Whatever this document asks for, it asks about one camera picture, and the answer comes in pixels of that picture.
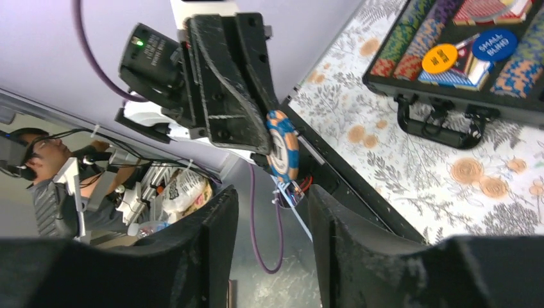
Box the blue tan poker chip row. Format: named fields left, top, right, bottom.
left=489, top=17, right=544, bottom=99

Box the green poker chip row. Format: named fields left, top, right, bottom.
left=370, top=0, right=434, bottom=77

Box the clear dealer button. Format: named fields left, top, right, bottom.
left=466, top=0, right=514, bottom=22

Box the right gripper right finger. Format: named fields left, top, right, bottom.
left=309, top=185, right=543, bottom=307

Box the seated person operator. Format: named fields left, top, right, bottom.
left=8, top=127, right=154, bottom=248

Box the blue playing card deck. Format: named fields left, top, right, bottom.
left=418, top=34, right=495, bottom=90

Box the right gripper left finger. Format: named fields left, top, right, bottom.
left=1, top=186, right=239, bottom=307

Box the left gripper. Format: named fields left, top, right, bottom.
left=176, top=12, right=282, bottom=156

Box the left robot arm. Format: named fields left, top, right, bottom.
left=119, top=1, right=278, bottom=155

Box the blue small blind button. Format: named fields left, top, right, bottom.
left=472, top=28, right=518, bottom=62

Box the orange big blind button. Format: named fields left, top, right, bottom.
left=421, top=44, right=458, bottom=74

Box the black poker chip case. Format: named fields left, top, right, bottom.
left=362, top=1, right=543, bottom=150

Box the red playing card deck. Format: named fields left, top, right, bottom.
left=453, top=0, right=533, bottom=26

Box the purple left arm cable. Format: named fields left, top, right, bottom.
left=72, top=0, right=149, bottom=104

